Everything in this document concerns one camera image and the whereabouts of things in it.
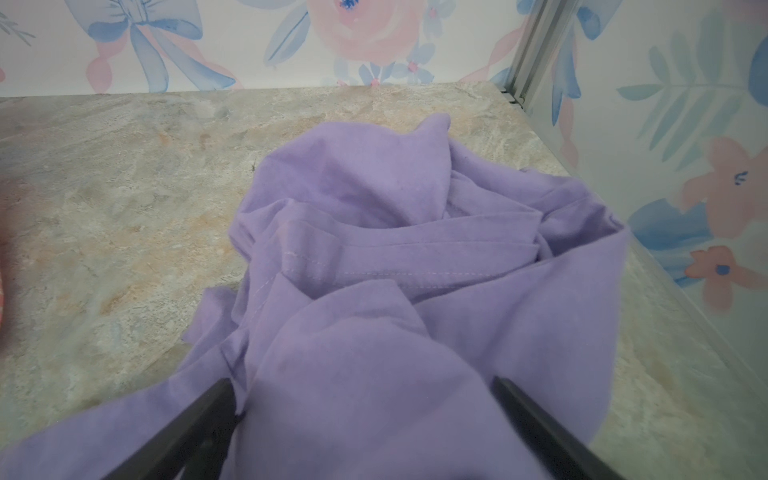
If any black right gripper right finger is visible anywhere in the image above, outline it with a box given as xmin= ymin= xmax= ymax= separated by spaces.
xmin=491 ymin=376 xmax=623 ymax=480

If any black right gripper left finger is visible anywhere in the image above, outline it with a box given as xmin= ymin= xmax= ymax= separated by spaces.
xmin=106 ymin=378 xmax=240 ymax=480

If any purple cloth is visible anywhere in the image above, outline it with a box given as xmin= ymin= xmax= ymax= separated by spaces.
xmin=1 ymin=114 xmax=628 ymax=479

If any pink patterned cloth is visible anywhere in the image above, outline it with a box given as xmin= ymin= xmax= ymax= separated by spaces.
xmin=1 ymin=182 xmax=23 ymax=346

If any aluminium right corner post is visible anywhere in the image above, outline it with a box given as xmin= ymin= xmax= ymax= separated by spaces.
xmin=504 ymin=0 xmax=582 ymax=111

